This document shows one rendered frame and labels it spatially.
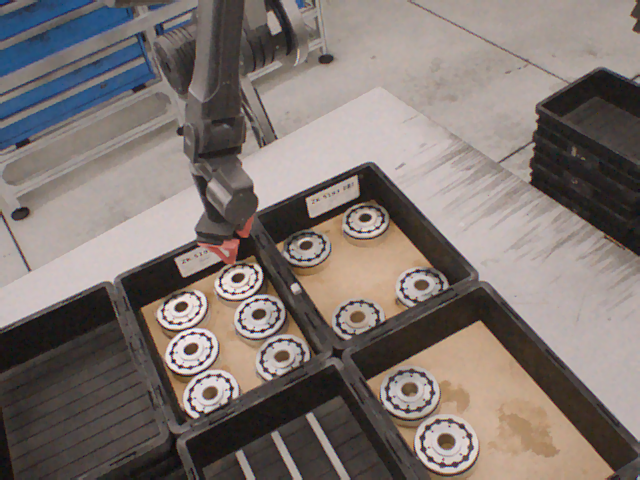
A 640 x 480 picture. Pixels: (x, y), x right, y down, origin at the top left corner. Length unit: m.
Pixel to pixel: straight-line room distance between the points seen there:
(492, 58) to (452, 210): 1.89
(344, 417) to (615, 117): 1.47
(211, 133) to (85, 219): 2.12
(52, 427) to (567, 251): 1.13
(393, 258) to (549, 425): 0.46
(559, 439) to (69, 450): 0.84
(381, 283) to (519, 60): 2.26
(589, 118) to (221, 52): 1.59
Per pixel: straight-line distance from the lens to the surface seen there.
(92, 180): 3.25
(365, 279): 1.38
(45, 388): 1.43
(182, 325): 1.35
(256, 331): 1.30
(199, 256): 1.41
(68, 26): 2.94
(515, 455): 1.18
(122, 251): 1.79
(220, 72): 0.94
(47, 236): 3.07
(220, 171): 0.98
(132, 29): 2.99
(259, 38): 1.51
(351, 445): 1.19
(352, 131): 1.94
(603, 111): 2.36
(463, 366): 1.25
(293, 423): 1.22
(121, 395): 1.35
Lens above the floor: 1.89
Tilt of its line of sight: 46 degrees down
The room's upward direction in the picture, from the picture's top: 12 degrees counter-clockwise
